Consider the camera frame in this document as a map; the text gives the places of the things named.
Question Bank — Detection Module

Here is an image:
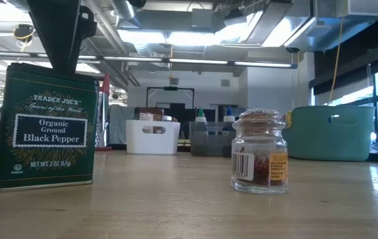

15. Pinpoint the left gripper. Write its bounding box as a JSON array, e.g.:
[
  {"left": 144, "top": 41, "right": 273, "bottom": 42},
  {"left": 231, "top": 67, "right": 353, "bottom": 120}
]
[{"left": 26, "top": 0, "right": 98, "bottom": 76}]

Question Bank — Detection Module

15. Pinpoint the green black pepper tin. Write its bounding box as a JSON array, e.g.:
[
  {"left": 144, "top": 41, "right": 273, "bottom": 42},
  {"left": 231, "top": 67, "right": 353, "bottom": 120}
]
[{"left": 0, "top": 62, "right": 100, "bottom": 193}]

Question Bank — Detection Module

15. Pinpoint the green-capped dropper bottle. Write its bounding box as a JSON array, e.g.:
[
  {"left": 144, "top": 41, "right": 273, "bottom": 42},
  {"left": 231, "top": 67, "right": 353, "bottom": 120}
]
[{"left": 195, "top": 108, "right": 208, "bottom": 123}]

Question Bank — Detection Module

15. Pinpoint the small saffron glass jar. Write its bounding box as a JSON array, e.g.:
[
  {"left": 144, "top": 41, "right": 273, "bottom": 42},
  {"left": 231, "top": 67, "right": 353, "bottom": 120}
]
[{"left": 231, "top": 108, "right": 289, "bottom": 195}]

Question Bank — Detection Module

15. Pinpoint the yellow mini cereal box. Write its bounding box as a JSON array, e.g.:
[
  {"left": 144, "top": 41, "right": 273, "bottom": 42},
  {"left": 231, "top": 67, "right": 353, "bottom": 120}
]
[{"left": 283, "top": 111, "right": 294, "bottom": 129}]

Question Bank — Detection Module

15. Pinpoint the ceiling light bar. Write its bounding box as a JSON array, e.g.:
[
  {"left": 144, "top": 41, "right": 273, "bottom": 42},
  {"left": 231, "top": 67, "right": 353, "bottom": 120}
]
[{"left": 0, "top": 49, "right": 298, "bottom": 69}]

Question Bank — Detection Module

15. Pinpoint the white plastic bin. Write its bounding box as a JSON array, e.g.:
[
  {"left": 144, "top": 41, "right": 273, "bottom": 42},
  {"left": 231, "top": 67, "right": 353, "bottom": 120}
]
[{"left": 125, "top": 119, "right": 181, "bottom": 155}]

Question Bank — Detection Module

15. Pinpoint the grey ceiling box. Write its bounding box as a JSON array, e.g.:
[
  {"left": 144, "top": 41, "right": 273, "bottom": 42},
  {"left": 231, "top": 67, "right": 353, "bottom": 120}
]
[{"left": 190, "top": 8, "right": 215, "bottom": 29}]

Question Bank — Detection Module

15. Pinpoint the grey plastic bin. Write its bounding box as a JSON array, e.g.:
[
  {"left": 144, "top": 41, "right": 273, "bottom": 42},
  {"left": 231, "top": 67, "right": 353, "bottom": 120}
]
[{"left": 188, "top": 121, "right": 236, "bottom": 157}]

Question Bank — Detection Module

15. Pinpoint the grey ceiling air unit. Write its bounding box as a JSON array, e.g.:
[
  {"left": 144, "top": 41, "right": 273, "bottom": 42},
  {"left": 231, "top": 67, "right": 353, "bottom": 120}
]
[{"left": 261, "top": 0, "right": 378, "bottom": 52}]

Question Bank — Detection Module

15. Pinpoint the green plastic bin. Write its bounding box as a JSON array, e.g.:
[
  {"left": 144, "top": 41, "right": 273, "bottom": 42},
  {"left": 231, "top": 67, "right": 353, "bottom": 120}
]
[{"left": 281, "top": 105, "right": 377, "bottom": 163}]

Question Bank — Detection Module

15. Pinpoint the black ceiling device yellow cable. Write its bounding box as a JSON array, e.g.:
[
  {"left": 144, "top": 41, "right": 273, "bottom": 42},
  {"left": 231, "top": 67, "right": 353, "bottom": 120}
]
[{"left": 13, "top": 23, "right": 37, "bottom": 42}]

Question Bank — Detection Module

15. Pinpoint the silver ventilation duct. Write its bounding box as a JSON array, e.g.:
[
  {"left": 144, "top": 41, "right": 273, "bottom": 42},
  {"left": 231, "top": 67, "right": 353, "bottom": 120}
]
[{"left": 1, "top": 0, "right": 140, "bottom": 87}]

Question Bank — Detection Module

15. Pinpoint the black rectangular frame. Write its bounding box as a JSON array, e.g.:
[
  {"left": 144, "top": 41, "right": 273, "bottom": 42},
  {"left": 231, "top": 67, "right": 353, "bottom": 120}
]
[{"left": 145, "top": 86, "right": 196, "bottom": 109}]

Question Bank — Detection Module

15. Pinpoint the yellow hanging cord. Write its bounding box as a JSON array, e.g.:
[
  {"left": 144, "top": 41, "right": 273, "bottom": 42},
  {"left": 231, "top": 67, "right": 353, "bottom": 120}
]
[{"left": 328, "top": 16, "right": 345, "bottom": 104}]

